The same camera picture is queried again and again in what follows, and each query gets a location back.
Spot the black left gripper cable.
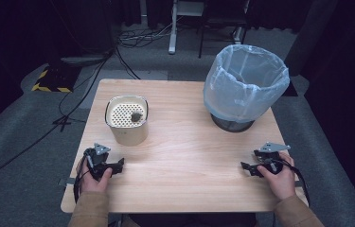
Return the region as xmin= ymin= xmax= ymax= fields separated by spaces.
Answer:
xmin=73 ymin=148 xmax=96 ymax=204

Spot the white stand leg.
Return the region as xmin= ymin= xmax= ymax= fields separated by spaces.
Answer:
xmin=168 ymin=0 xmax=180 ymax=56

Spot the black mesh trash bin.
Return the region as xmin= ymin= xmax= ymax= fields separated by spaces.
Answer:
xmin=210 ymin=113 xmax=257 ymax=133

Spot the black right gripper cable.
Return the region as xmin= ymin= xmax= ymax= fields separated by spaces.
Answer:
xmin=275 ymin=157 xmax=311 ymax=206

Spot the bundle of floor cables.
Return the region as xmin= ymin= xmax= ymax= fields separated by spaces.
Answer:
xmin=116 ymin=18 xmax=174 ymax=49

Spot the food residue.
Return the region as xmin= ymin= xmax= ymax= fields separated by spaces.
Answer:
xmin=130 ymin=112 xmax=144 ymax=124

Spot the black yellow striped base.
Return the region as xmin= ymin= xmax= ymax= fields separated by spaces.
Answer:
xmin=31 ymin=63 xmax=81 ymax=94

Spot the black metal stand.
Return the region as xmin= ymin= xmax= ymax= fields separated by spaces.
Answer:
xmin=197 ymin=0 xmax=251 ymax=60

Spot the person's left hand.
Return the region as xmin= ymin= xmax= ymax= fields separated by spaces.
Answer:
xmin=76 ymin=157 xmax=114 ymax=194

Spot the person's right hand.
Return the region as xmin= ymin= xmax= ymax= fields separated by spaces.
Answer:
xmin=257 ymin=151 xmax=297 ymax=202

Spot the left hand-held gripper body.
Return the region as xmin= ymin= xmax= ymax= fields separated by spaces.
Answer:
xmin=83 ymin=142 xmax=117 ymax=182

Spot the person's lap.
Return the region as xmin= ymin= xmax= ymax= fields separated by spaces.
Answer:
xmin=108 ymin=213 xmax=258 ymax=227

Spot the long black floor cable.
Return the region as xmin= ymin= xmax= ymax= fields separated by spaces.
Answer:
xmin=0 ymin=46 xmax=117 ymax=187

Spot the trash bin with plastic bag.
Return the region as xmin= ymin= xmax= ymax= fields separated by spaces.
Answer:
xmin=203 ymin=44 xmax=291 ymax=124

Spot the beige container with perforated strainer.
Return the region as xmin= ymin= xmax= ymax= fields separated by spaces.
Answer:
xmin=104 ymin=95 xmax=150 ymax=147

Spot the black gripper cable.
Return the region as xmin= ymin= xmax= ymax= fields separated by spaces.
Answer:
xmin=275 ymin=157 xmax=311 ymax=206
xmin=73 ymin=148 xmax=96 ymax=204

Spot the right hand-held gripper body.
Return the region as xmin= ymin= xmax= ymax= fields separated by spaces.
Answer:
xmin=253 ymin=141 xmax=292 ymax=175

